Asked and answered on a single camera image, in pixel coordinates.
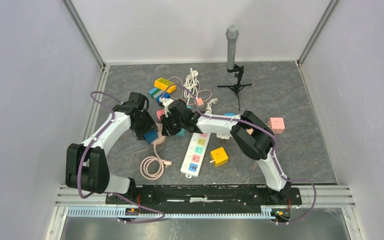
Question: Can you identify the yellow cube socket adapter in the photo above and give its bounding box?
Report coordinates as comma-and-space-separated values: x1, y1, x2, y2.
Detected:
210, 147, 229, 167

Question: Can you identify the small blue plug adapter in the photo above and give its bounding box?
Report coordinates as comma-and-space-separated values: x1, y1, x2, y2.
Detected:
224, 112, 236, 116

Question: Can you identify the white coiled power cord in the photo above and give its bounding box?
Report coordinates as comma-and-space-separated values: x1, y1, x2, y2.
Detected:
183, 67, 201, 100

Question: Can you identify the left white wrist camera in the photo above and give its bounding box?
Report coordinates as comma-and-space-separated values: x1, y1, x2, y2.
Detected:
125, 92, 150, 111

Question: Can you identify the yellow rectangular power strip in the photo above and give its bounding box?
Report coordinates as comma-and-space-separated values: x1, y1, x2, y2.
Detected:
154, 77, 177, 94

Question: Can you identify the white multicolour power strip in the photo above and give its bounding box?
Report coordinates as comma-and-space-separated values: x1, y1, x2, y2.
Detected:
180, 133, 211, 179

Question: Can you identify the beige cube socket adapter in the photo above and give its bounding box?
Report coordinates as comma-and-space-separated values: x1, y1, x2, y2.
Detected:
246, 128, 254, 135

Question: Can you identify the grey slotted cable duct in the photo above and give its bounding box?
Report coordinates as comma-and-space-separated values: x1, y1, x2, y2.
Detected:
55, 185, 356, 220

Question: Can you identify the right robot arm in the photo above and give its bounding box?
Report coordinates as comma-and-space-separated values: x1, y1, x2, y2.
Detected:
160, 98, 292, 204

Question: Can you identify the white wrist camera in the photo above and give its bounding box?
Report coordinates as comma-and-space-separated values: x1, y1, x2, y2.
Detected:
125, 92, 150, 111
159, 97, 174, 117

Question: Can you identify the grey microphone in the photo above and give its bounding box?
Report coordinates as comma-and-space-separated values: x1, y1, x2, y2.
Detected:
225, 24, 239, 72

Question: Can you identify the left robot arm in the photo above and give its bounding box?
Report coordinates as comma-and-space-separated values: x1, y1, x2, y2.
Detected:
65, 92, 158, 204

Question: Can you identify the pink cube socket adapter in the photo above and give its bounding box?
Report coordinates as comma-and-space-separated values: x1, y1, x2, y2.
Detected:
267, 117, 286, 135

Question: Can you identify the blue green power strip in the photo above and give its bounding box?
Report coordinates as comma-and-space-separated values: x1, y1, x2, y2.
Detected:
148, 87, 171, 104

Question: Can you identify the teal power strip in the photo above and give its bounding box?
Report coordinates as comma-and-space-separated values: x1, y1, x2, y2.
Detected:
176, 128, 185, 137

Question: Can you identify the pink coiled cable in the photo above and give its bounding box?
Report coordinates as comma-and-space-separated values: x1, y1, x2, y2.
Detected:
139, 142, 173, 181

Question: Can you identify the small pink plug adapter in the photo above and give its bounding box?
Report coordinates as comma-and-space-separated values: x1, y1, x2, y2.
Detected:
195, 97, 204, 108

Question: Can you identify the white plug adapter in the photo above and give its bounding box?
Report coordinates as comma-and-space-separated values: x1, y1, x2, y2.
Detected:
216, 133, 231, 140

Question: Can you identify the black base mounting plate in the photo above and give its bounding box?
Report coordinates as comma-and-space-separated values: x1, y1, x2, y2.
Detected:
124, 184, 303, 214

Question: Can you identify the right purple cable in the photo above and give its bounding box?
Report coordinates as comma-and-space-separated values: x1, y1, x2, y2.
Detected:
160, 84, 318, 226

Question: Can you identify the black microphone tripod stand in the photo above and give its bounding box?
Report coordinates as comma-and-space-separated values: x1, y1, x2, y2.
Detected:
217, 63, 253, 110

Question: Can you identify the thin pink charging cable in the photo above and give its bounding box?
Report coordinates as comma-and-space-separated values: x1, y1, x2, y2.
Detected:
168, 76, 214, 106

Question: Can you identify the blue white cube adapter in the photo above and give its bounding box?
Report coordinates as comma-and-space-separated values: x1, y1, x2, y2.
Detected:
143, 130, 159, 145

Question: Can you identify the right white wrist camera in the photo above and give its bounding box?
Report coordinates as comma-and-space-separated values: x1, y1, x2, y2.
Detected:
159, 97, 174, 117

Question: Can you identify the pink round socket reel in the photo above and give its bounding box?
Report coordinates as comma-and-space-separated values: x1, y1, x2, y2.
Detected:
152, 123, 167, 145

